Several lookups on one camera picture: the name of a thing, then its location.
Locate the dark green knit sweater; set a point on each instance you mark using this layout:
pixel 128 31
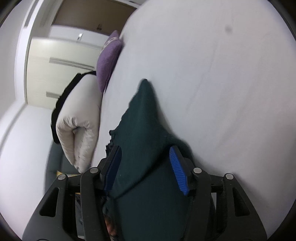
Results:
pixel 146 202

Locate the grey upholstered headboard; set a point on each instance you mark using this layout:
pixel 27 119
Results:
pixel 57 162

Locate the purple cushion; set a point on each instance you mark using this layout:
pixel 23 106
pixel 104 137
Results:
pixel 107 59

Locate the black garment behind duvet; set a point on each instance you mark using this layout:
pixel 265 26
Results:
pixel 61 100

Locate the yellow patterned cushion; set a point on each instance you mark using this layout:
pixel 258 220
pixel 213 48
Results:
pixel 58 173

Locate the white bed sheet mattress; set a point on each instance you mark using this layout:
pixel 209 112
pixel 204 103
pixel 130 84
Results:
pixel 224 76

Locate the beige folded duvet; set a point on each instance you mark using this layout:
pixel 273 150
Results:
pixel 78 123

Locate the white wardrobe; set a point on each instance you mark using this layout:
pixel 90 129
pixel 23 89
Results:
pixel 51 66

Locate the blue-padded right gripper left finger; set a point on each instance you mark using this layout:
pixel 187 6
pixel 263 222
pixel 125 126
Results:
pixel 55 218

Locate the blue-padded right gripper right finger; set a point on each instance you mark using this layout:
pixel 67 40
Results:
pixel 220 209

